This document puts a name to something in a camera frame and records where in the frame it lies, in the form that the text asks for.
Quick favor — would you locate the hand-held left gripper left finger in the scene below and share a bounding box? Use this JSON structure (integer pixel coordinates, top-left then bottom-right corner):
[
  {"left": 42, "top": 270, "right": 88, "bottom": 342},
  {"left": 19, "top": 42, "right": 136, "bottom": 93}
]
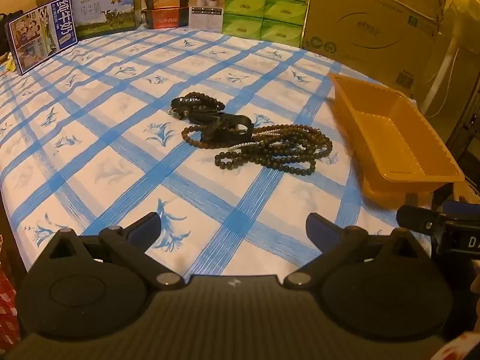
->
[{"left": 45, "top": 212, "right": 185, "bottom": 290}]

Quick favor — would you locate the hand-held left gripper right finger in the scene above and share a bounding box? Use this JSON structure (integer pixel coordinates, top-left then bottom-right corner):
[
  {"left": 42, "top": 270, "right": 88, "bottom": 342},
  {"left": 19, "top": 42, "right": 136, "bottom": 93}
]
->
[{"left": 283, "top": 213, "right": 430, "bottom": 291}]

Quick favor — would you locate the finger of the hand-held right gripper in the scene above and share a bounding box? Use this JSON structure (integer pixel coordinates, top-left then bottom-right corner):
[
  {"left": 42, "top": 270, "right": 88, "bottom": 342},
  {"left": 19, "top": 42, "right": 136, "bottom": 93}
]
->
[
  {"left": 397, "top": 204, "right": 446, "bottom": 235},
  {"left": 442, "top": 199, "right": 480, "bottom": 220}
]

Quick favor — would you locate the long brown bead necklace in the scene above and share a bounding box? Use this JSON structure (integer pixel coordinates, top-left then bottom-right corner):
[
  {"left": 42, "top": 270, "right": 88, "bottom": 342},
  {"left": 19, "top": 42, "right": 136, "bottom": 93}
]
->
[{"left": 214, "top": 123, "right": 334, "bottom": 176}]

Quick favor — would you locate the yellow plastic tray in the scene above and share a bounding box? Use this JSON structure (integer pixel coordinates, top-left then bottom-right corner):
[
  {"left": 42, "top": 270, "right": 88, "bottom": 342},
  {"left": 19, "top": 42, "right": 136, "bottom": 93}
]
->
[{"left": 327, "top": 73, "right": 466, "bottom": 211}]

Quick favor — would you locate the small brown bead bracelet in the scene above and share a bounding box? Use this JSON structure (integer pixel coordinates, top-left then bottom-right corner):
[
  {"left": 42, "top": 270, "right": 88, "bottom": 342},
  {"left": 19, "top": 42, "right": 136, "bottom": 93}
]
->
[{"left": 181, "top": 124, "right": 216, "bottom": 150}]

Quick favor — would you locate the white pearl strand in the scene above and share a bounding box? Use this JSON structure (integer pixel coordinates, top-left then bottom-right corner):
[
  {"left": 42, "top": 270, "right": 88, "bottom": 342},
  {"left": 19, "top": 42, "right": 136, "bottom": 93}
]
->
[{"left": 224, "top": 127, "right": 289, "bottom": 155}]

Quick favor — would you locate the black strap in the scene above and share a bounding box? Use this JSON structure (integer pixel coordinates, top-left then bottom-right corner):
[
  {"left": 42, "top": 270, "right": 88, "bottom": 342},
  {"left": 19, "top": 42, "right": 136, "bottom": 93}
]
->
[{"left": 189, "top": 113, "right": 256, "bottom": 141}]

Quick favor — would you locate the dark bead bracelet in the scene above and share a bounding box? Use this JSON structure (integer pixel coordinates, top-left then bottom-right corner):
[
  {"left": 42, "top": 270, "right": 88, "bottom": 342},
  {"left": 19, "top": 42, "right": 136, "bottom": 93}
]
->
[{"left": 169, "top": 95, "right": 226, "bottom": 118}]

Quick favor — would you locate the blue checked sheet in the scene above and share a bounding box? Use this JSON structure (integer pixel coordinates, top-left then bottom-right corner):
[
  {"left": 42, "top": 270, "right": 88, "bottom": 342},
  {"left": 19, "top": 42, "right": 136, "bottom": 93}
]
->
[{"left": 0, "top": 26, "right": 469, "bottom": 293}]

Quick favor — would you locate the red patterned cloth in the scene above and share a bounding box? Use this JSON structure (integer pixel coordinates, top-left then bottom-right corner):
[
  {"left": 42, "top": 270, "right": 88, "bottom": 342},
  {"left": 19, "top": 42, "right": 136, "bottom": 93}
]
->
[
  {"left": 427, "top": 330, "right": 480, "bottom": 360},
  {"left": 0, "top": 232, "right": 20, "bottom": 350}
]

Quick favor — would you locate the large cardboard box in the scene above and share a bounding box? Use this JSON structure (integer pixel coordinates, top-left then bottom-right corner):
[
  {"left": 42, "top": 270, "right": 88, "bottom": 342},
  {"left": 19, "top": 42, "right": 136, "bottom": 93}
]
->
[{"left": 302, "top": 0, "right": 449, "bottom": 100}]

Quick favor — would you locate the red noodle box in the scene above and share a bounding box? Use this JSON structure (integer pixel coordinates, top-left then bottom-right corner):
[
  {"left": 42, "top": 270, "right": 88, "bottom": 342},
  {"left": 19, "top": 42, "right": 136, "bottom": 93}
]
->
[{"left": 142, "top": 7, "right": 191, "bottom": 29}]

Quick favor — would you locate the blue milk carton box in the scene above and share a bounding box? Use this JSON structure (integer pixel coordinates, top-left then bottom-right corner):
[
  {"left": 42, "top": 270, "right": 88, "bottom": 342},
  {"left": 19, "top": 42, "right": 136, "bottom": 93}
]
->
[{"left": 7, "top": 0, "right": 78, "bottom": 76}]

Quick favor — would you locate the milk gift box with cows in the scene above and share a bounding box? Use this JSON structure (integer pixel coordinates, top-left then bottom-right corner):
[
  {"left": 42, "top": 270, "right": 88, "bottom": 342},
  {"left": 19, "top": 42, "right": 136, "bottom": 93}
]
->
[{"left": 72, "top": 0, "right": 142, "bottom": 40}]

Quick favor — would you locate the white product box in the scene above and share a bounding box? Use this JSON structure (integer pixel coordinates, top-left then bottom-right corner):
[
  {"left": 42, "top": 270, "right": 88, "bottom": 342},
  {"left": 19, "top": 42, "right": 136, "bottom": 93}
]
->
[{"left": 188, "top": 0, "right": 228, "bottom": 32}]

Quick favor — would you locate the stack of green tissue packets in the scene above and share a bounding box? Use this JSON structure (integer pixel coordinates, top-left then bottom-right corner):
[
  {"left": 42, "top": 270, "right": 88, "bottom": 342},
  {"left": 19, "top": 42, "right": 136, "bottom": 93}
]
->
[{"left": 221, "top": 0, "right": 314, "bottom": 47}]

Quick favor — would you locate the black bag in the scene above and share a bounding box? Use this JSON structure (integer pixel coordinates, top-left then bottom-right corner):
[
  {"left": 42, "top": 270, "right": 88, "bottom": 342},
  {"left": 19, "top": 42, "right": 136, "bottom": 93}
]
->
[{"left": 0, "top": 12, "right": 16, "bottom": 54}]

